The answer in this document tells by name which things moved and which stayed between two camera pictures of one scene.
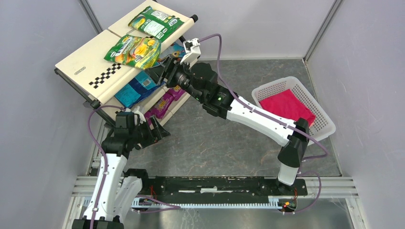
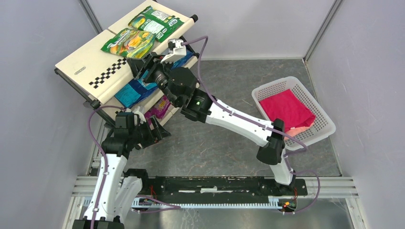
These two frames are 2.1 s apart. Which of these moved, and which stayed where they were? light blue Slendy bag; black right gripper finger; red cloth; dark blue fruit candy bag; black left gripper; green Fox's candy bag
Moved: light blue Slendy bag; black right gripper finger
Stayed: green Fox's candy bag; black left gripper; dark blue fruit candy bag; red cloth
